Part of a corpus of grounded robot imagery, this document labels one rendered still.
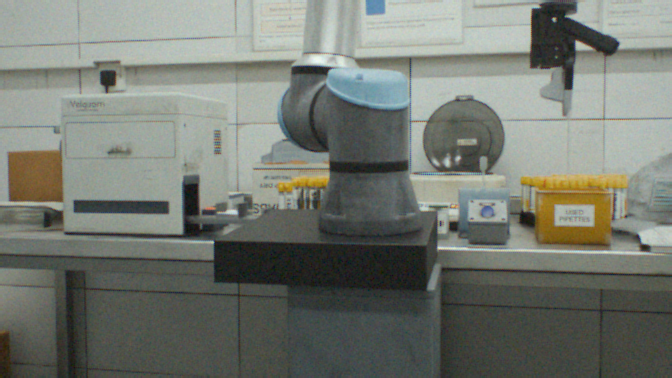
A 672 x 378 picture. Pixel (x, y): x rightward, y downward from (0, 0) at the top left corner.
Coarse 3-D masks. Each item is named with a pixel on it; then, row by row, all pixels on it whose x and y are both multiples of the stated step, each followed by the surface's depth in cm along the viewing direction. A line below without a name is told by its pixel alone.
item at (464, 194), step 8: (464, 192) 137; (472, 192) 136; (480, 192) 136; (488, 192) 136; (496, 192) 136; (504, 192) 136; (464, 200) 137; (472, 200) 136; (480, 200) 136; (488, 200) 136; (496, 200) 136; (504, 200) 136; (464, 208) 137; (464, 216) 137; (464, 224) 137; (464, 232) 137
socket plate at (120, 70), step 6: (102, 66) 209; (108, 66) 209; (114, 66) 208; (120, 66) 208; (120, 72) 208; (120, 78) 208; (120, 84) 208; (102, 90) 209; (108, 90) 209; (114, 90) 209; (120, 90) 209
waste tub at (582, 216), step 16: (544, 192) 127; (560, 192) 126; (576, 192) 125; (592, 192) 125; (608, 192) 124; (544, 208) 127; (560, 208) 126; (576, 208) 126; (592, 208) 125; (608, 208) 124; (544, 224) 127; (560, 224) 126; (576, 224) 126; (592, 224) 125; (608, 224) 124; (544, 240) 127; (560, 240) 127; (576, 240) 126; (592, 240) 125; (608, 240) 124
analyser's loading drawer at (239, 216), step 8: (216, 208) 138; (224, 208) 142; (240, 208) 138; (264, 208) 138; (272, 208) 141; (192, 216) 142; (200, 216) 142; (208, 216) 142; (216, 216) 138; (224, 216) 138; (232, 216) 138; (240, 216) 139; (248, 216) 142; (256, 216) 141; (240, 224) 137
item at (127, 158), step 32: (64, 96) 143; (96, 96) 141; (128, 96) 139; (160, 96) 138; (192, 96) 143; (64, 128) 143; (96, 128) 141; (128, 128) 140; (160, 128) 138; (192, 128) 143; (224, 128) 161; (64, 160) 143; (96, 160) 142; (128, 160) 140; (160, 160) 139; (192, 160) 143; (224, 160) 161; (64, 192) 144; (96, 192) 142; (128, 192) 140; (160, 192) 139; (192, 192) 146; (224, 192) 161; (64, 224) 144; (96, 224) 142; (128, 224) 141; (160, 224) 139; (192, 224) 146; (224, 224) 162
